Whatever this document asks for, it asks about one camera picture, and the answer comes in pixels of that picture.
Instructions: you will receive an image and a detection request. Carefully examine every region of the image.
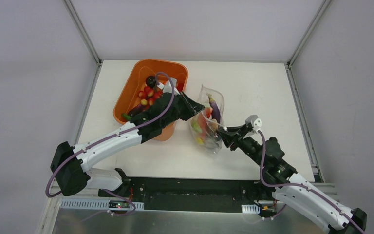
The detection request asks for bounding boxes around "white toy cauliflower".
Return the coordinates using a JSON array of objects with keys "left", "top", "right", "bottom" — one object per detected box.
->
[{"left": 190, "top": 119, "right": 203, "bottom": 134}]

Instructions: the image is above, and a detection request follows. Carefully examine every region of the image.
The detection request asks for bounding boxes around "toy watermelon slice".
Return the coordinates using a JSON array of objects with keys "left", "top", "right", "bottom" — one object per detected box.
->
[{"left": 196, "top": 107, "right": 213, "bottom": 140}]

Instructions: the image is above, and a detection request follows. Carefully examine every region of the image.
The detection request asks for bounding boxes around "clear zip top bag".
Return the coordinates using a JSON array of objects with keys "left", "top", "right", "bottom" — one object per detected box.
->
[{"left": 190, "top": 86, "right": 224, "bottom": 154}]

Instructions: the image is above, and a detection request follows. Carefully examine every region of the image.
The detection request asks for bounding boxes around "yellow toy corn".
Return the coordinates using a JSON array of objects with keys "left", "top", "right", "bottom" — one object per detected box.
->
[{"left": 195, "top": 137, "right": 205, "bottom": 145}]

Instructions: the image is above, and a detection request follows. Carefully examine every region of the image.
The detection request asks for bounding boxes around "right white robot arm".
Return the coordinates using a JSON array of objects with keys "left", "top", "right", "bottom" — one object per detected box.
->
[{"left": 217, "top": 124, "right": 367, "bottom": 234}]

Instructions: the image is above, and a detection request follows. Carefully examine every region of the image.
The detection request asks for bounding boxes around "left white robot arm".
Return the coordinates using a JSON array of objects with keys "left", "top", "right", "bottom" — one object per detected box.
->
[{"left": 45, "top": 92, "right": 205, "bottom": 197}]

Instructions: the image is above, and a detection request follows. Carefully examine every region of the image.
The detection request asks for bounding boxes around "dark toy plum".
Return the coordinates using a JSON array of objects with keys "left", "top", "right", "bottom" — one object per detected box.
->
[{"left": 145, "top": 76, "right": 157, "bottom": 89}]

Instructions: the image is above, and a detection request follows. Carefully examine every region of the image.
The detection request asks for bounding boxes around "small purple toy eggplant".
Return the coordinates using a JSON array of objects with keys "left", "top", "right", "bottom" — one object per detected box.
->
[{"left": 127, "top": 103, "right": 147, "bottom": 117}]

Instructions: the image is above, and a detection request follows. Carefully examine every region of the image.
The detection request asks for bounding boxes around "orange plastic bin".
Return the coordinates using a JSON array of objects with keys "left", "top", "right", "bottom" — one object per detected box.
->
[{"left": 113, "top": 59, "right": 188, "bottom": 124}]

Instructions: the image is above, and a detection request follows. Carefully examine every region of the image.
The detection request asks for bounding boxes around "green toy cucumber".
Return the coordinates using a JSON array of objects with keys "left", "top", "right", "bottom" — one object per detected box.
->
[{"left": 121, "top": 113, "right": 132, "bottom": 121}]

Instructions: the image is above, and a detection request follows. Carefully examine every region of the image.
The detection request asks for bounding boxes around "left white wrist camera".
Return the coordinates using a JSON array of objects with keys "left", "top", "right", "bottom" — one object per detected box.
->
[{"left": 157, "top": 78, "right": 180, "bottom": 95}]

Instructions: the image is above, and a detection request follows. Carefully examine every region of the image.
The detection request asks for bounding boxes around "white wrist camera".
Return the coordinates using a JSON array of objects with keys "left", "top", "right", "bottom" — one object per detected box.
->
[
  {"left": 157, "top": 78, "right": 180, "bottom": 95},
  {"left": 245, "top": 115, "right": 262, "bottom": 133}
]

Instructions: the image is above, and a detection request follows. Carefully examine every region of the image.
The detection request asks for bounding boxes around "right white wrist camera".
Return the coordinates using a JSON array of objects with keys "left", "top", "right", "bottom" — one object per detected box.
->
[{"left": 245, "top": 115, "right": 262, "bottom": 133}]

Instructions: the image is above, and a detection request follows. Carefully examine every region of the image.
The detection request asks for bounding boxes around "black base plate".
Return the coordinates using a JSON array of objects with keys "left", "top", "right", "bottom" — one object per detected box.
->
[{"left": 98, "top": 177, "right": 278, "bottom": 214}]

